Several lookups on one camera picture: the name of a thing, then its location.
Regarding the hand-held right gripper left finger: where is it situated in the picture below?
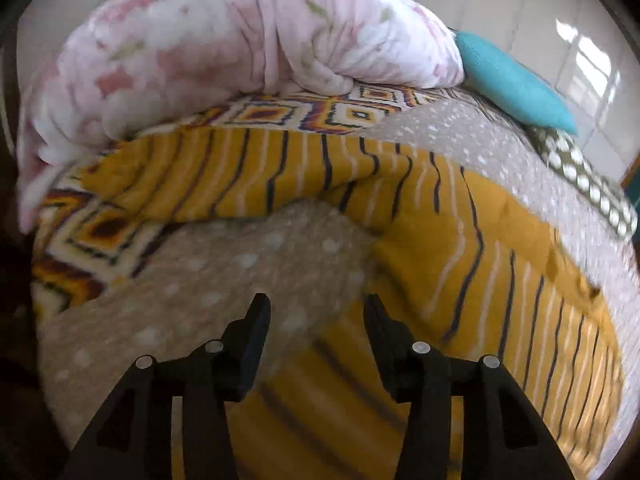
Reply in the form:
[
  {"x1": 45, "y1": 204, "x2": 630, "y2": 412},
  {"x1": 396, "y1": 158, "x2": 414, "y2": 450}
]
[{"x1": 59, "y1": 292, "x2": 272, "y2": 480}]

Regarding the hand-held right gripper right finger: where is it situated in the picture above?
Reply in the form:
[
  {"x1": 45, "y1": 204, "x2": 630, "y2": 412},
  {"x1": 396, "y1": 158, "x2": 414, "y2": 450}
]
[{"x1": 363, "y1": 294, "x2": 576, "y2": 480}]

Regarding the yellow striped knit sweater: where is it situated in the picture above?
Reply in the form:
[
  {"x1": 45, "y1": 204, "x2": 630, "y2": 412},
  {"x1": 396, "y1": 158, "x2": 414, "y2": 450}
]
[{"x1": 82, "y1": 122, "x2": 626, "y2": 480}]

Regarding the beige dotted quilted bedspread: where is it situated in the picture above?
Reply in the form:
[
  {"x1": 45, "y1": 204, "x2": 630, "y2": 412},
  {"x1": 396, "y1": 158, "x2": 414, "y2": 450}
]
[{"x1": 37, "y1": 100, "x2": 640, "y2": 480}]

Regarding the geometric patterned fleece blanket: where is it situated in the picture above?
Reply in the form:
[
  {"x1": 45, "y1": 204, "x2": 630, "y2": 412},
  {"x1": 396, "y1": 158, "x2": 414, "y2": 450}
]
[{"x1": 30, "y1": 85, "x2": 441, "y2": 311}]

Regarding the olive sheep-print bolster pillow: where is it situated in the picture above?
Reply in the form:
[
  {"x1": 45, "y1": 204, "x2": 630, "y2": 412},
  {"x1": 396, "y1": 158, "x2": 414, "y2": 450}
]
[{"x1": 527, "y1": 125, "x2": 638, "y2": 241}]

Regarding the teal pillow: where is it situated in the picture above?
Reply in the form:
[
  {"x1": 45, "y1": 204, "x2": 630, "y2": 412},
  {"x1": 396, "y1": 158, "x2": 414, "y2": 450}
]
[{"x1": 452, "y1": 30, "x2": 579, "y2": 136}]

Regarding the pink floral quilt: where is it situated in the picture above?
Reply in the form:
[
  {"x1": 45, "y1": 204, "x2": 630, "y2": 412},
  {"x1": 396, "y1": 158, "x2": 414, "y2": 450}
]
[{"x1": 17, "y1": 0, "x2": 466, "y2": 233}]

